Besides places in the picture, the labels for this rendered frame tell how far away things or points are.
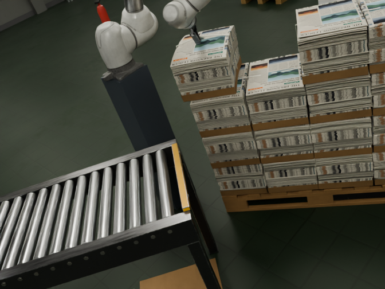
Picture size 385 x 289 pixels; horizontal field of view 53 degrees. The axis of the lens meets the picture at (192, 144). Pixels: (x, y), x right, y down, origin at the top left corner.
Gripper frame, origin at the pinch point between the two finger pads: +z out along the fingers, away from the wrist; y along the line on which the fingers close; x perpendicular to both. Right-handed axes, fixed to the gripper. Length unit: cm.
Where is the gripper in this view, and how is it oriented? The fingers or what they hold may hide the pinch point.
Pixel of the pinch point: (199, 24)
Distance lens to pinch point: 205.6
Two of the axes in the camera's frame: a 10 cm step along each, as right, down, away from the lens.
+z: 3.0, -1.7, 9.4
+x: 9.4, -1.1, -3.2
